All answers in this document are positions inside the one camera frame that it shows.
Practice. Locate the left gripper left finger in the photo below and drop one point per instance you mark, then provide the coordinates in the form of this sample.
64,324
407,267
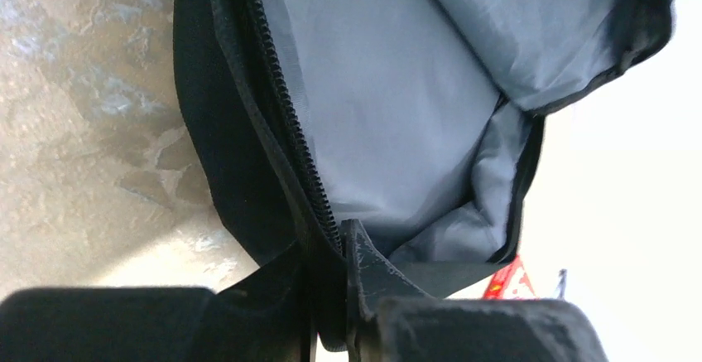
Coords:
264,317

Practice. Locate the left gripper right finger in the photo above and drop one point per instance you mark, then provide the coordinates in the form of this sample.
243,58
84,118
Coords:
391,319

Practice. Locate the red colourful booklet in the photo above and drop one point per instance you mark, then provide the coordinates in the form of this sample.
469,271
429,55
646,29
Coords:
510,282

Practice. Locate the black student backpack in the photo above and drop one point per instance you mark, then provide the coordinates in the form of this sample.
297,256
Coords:
415,123

